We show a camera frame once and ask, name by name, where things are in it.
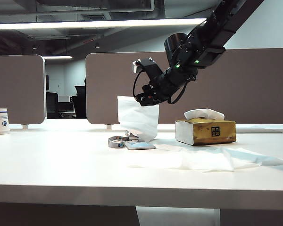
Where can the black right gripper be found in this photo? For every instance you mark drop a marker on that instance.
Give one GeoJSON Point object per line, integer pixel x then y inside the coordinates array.
{"type": "Point", "coordinates": [159, 93]}

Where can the white tissue sheet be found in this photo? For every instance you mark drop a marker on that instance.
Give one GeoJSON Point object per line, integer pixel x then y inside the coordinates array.
{"type": "Point", "coordinates": [202, 113]}
{"type": "Point", "coordinates": [136, 117]}

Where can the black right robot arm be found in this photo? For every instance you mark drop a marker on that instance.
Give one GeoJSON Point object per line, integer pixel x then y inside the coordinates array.
{"type": "Point", "coordinates": [179, 44]}

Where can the blue white ID card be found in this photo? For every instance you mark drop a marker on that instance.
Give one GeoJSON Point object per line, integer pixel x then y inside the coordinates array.
{"type": "Point", "coordinates": [140, 145]}

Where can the white crumpled tissue sheet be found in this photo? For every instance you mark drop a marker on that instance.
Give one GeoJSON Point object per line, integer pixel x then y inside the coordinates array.
{"type": "Point", "coordinates": [202, 113]}

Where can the gold tissue pack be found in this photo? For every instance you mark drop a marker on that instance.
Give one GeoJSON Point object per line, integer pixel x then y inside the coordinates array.
{"type": "Point", "coordinates": [202, 134]}

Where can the large flat white tissue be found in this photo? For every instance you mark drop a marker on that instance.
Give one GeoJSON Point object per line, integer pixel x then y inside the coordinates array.
{"type": "Point", "coordinates": [198, 161]}

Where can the black office chair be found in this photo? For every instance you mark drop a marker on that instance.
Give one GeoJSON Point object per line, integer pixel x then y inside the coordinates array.
{"type": "Point", "coordinates": [52, 106]}

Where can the long ceiling light strip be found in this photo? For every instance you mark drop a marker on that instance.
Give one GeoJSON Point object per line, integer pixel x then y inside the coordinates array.
{"type": "Point", "coordinates": [85, 24]}

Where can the short ceiling light strip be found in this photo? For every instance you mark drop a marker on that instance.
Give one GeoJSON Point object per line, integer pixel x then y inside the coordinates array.
{"type": "Point", "coordinates": [57, 57]}

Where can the wide brown desk partition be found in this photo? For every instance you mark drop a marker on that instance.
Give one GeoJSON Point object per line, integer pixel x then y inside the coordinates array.
{"type": "Point", "coordinates": [250, 94]}

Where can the narrow brown desk partition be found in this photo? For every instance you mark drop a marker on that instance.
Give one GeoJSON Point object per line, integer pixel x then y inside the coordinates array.
{"type": "Point", "coordinates": [16, 89]}

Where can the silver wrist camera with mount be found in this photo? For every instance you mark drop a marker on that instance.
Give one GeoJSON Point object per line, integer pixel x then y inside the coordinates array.
{"type": "Point", "coordinates": [151, 67]}

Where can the white partition foot bracket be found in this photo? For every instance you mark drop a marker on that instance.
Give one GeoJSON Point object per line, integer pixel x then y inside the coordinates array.
{"type": "Point", "coordinates": [109, 126]}
{"type": "Point", "coordinates": [25, 126]}

